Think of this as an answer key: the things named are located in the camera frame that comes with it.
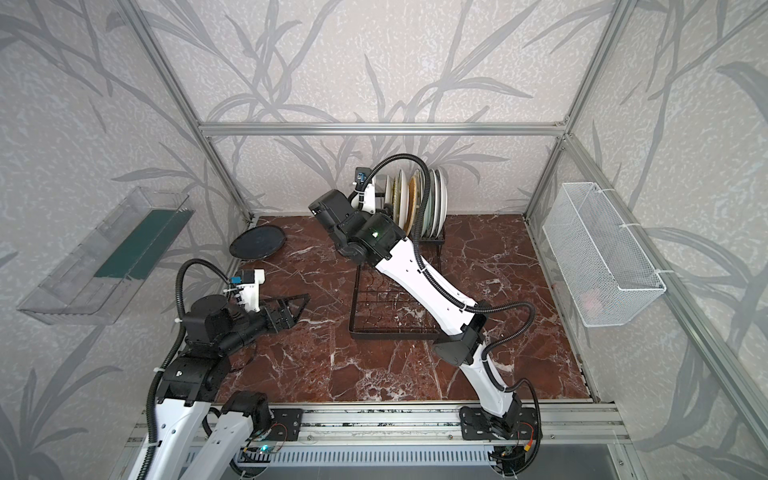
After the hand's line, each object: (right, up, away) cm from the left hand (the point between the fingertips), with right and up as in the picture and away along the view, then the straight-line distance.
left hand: (299, 300), depth 69 cm
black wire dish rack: (+17, -8, +27) cm, 33 cm away
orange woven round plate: (+27, +22, +9) cm, 35 cm away
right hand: (+16, +23, +2) cm, 28 cm away
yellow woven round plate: (+22, +25, +8) cm, 34 cm away
